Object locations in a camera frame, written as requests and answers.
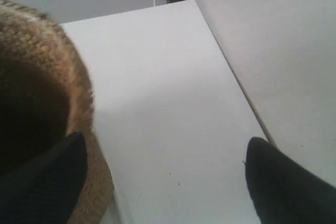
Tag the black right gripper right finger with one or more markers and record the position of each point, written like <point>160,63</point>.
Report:
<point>282,191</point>

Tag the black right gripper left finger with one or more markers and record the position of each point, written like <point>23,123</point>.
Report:
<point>46,189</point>

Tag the brown woven basket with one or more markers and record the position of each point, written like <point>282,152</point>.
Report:
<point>46,94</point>

